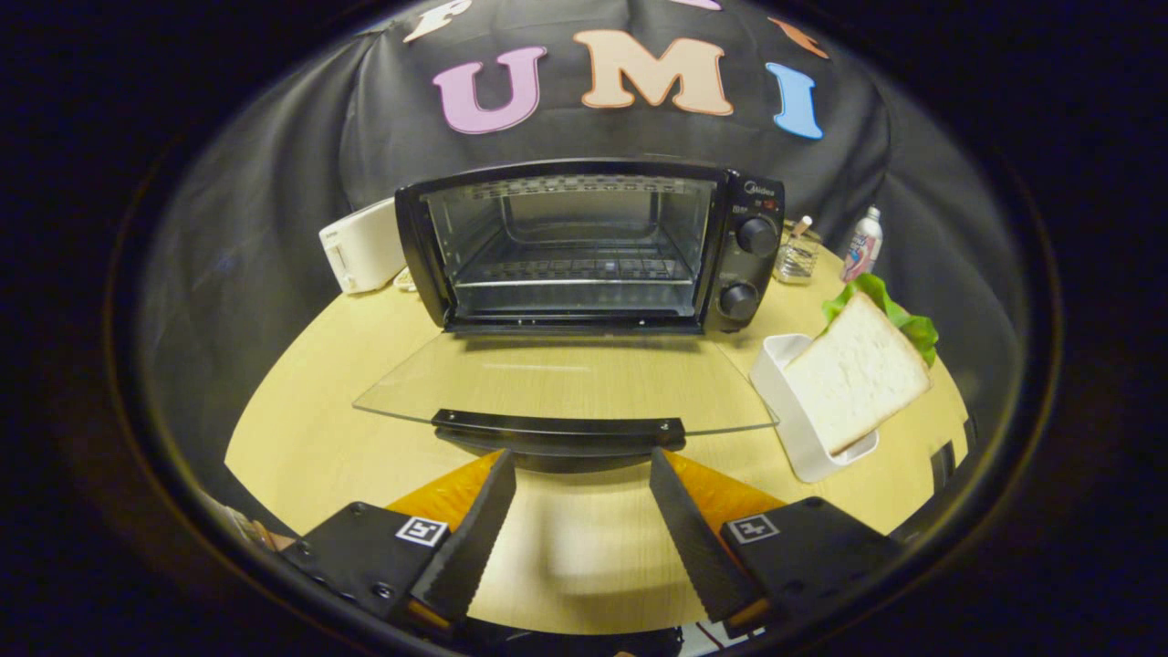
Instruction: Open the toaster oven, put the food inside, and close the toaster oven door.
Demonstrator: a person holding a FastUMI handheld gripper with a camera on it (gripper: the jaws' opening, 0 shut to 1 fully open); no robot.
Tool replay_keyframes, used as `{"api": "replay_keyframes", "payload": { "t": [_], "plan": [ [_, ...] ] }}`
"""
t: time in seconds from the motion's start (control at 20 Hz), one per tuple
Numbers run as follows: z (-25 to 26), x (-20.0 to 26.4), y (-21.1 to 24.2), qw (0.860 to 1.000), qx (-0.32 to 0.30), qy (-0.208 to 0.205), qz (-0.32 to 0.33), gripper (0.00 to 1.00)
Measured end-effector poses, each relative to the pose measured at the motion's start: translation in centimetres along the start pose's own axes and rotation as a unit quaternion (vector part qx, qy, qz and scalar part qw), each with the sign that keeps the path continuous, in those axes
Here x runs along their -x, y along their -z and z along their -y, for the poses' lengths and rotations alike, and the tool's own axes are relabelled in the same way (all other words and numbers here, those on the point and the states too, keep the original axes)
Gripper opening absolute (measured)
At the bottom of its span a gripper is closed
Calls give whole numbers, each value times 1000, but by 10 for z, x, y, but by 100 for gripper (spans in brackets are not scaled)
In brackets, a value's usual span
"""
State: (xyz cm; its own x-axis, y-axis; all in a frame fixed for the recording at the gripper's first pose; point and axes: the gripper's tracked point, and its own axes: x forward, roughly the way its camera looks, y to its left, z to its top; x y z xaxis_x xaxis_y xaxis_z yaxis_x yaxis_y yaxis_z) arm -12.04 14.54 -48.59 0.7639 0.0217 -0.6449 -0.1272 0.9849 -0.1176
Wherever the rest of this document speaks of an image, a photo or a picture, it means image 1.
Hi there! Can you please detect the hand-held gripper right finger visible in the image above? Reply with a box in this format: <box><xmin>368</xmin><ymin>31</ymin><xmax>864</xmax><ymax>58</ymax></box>
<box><xmin>648</xmin><ymin>445</ymin><xmax>906</xmax><ymax>640</ymax></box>

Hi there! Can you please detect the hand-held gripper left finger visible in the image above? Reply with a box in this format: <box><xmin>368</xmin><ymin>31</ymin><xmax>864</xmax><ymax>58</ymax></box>
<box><xmin>278</xmin><ymin>447</ymin><xmax>518</xmax><ymax>637</ymax></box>

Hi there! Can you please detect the white bread lettuce sandwich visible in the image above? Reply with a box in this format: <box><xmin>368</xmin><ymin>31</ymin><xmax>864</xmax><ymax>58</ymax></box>
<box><xmin>783</xmin><ymin>272</ymin><xmax>941</xmax><ymax>456</ymax></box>

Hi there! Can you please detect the black toaster oven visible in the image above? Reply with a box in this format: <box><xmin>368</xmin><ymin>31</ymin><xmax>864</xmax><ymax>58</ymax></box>
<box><xmin>352</xmin><ymin>158</ymin><xmax>787</xmax><ymax>474</ymax></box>

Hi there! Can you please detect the white pop-up toaster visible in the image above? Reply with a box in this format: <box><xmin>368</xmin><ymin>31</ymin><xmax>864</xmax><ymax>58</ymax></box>
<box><xmin>318</xmin><ymin>197</ymin><xmax>408</xmax><ymax>295</ymax></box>

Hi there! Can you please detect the white rectangular dish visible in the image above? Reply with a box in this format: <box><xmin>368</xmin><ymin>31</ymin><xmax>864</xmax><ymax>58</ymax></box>
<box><xmin>749</xmin><ymin>333</ymin><xmax>881</xmax><ymax>484</ymax></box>

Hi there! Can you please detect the clear glass jar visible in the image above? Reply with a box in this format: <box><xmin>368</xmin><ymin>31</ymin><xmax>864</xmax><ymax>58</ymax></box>
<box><xmin>773</xmin><ymin>215</ymin><xmax>821</xmax><ymax>287</ymax></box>

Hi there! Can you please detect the silver spray bottle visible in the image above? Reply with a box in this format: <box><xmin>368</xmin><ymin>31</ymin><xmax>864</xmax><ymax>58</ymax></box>
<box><xmin>840</xmin><ymin>205</ymin><xmax>884</xmax><ymax>284</ymax></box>

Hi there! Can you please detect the black backdrop cloth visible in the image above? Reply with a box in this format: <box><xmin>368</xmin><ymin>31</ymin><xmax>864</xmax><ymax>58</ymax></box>
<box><xmin>137</xmin><ymin>0</ymin><xmax>1027</xmax><ymax>539</ymax></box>

